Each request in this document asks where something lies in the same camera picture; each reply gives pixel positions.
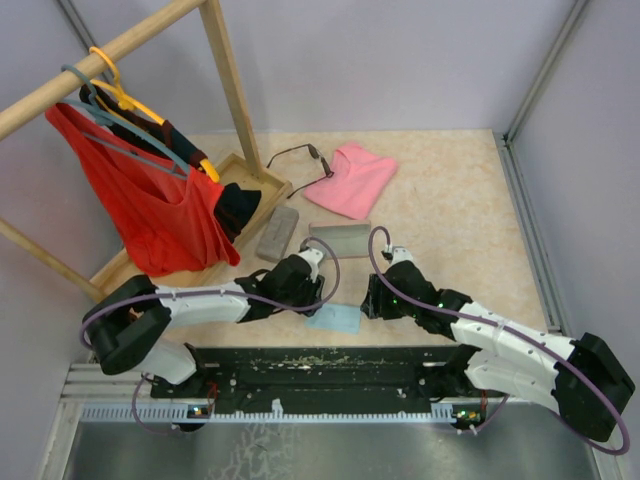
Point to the pink folded shirt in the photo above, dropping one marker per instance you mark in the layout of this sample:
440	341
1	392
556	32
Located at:
358	181

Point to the dark striped hanging garment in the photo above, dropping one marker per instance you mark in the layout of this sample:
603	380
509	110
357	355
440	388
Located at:
234	207

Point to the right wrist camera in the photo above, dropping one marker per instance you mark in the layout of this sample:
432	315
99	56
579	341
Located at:
396	254

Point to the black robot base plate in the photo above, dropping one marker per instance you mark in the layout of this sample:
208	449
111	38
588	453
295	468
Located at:
317	385

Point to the small light blue cloth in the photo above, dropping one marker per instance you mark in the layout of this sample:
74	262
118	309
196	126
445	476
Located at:
337	318

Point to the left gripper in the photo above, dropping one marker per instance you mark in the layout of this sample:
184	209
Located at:
314	290

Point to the pink glasses case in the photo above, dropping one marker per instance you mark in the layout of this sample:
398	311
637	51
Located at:
348	239

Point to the red hanging shirt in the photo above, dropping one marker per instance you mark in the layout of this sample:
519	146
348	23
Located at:
167	224

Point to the aluminium frame rail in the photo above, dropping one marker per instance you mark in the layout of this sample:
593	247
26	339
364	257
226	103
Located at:
110	428

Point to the yellow plastic hanger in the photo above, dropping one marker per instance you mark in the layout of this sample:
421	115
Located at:
129	103

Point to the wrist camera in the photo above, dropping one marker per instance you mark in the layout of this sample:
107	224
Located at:
313	257
396	254

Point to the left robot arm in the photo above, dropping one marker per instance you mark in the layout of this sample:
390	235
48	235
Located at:
125	331

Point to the wooden clothes rack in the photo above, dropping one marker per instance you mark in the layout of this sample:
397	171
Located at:
246	170

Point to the tortoiseshell sunglasses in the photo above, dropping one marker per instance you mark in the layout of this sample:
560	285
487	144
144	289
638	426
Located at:
316	155

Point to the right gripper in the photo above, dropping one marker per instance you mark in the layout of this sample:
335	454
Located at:
375	304

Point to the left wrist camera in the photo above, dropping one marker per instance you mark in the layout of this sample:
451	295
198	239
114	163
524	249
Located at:
313	257

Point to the grey-blue plastic hanger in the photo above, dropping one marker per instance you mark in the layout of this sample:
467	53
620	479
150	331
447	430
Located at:
180	168

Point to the grey glasses case green lining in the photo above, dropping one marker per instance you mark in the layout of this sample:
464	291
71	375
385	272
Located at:
279	230

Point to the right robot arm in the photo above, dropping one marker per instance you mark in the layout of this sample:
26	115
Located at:
580	380

